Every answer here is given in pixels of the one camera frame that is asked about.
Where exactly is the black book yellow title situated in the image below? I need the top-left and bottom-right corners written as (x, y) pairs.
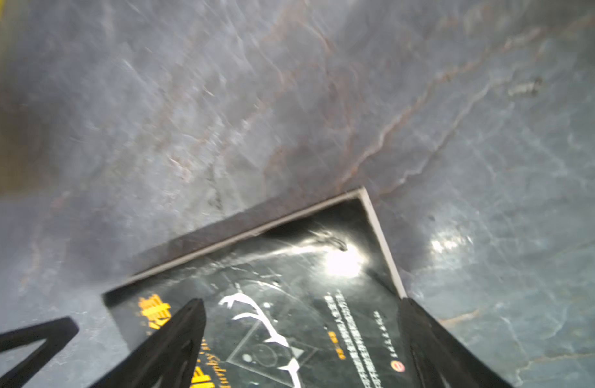
top-left (103, 189), bottom-right (415, 387)

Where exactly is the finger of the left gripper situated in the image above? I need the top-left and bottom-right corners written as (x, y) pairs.
top-left (0, 317), bottom-right (79, 388)

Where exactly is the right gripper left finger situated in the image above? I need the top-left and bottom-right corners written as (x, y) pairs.
top-left (92, 298), bottom-right (206, 387)

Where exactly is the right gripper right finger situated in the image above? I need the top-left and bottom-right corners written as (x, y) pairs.
top-left (398, 297), bottom-right (511, 387)

